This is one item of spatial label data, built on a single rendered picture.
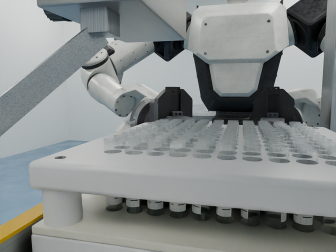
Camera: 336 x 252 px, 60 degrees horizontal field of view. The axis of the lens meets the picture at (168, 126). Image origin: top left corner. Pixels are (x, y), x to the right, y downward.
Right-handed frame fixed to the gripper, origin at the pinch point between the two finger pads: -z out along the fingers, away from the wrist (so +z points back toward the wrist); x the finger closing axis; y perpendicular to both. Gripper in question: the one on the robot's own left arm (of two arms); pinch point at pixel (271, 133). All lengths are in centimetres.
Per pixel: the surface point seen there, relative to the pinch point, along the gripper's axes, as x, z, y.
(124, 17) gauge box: -13.3, -12.7, 14.8
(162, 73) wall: -49, 458, 214
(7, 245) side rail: 5.0, -28.1, 14.7
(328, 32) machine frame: -14.7, 10.7, -7.3
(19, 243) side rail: 5.4, -27.0, 14.9
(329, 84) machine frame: -6.7, 8.7, -7.5
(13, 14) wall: -133, 305, 404
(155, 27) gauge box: -13.4, -6.8, 13.8
